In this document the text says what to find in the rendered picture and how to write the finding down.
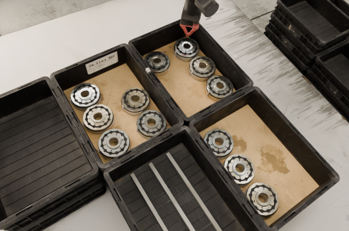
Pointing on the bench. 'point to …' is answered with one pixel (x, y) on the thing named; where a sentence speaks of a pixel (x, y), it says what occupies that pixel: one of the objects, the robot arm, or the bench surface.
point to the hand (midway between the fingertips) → (189, 28)
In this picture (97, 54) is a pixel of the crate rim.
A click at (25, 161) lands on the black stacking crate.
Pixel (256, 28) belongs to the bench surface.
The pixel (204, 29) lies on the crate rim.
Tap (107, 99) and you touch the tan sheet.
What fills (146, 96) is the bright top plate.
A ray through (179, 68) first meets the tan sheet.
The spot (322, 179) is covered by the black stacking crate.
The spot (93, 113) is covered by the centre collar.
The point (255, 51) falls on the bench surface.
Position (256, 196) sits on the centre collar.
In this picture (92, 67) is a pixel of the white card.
